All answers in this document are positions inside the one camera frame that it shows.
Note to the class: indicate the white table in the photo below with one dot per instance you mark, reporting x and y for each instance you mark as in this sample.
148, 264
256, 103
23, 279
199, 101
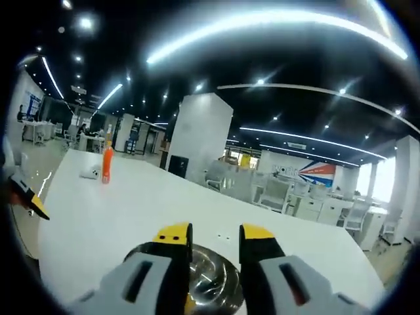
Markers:
131, 203

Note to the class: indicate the black box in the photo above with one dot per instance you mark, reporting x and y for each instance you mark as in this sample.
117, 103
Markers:
178, 166

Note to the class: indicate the curved ceiling light strip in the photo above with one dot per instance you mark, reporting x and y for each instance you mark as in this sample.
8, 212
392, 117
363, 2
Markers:
154, 58

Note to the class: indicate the row of white office desks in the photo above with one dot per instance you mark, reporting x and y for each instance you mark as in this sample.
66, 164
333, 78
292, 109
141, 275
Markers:
279, 193

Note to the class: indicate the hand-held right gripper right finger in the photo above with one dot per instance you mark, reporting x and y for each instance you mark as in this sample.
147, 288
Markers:
279, 285

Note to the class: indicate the small white device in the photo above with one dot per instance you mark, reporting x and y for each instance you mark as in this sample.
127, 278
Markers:
90, 173

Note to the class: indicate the red blue wall banner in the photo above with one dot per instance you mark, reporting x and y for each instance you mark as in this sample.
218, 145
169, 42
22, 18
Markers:
318, 172

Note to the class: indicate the stainless steel bowl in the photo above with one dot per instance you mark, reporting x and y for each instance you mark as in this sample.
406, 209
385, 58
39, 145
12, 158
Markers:
213, 279

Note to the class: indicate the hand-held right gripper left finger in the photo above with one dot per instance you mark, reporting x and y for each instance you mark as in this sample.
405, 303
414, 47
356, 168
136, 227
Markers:
157, 279

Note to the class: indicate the orange bottle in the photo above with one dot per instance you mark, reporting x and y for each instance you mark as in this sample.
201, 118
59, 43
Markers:
107, 167

